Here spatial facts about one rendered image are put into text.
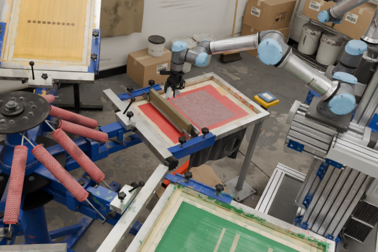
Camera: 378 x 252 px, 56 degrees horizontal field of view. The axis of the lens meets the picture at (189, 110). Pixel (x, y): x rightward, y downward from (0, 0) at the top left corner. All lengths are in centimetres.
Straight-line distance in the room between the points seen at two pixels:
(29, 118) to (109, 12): 250
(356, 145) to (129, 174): 186
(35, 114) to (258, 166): 232
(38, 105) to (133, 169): 165
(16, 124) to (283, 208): 202
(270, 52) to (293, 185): 162
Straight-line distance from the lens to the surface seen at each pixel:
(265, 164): 351
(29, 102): 171
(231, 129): 215
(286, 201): 296
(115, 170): 319
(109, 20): 401
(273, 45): 171
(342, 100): 181
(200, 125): 218
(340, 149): 199
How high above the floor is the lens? 229
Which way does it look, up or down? 35 degrees down
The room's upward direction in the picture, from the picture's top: 9 degrees clockwise
